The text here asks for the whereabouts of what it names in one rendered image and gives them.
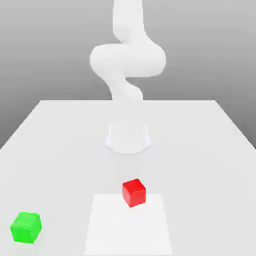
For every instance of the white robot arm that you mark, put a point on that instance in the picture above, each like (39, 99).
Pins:
(128, 60)

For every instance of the small red cube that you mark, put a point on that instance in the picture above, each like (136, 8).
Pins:
(134, 193)

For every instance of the small green cube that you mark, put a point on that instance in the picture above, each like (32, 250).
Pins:
(26, 228)

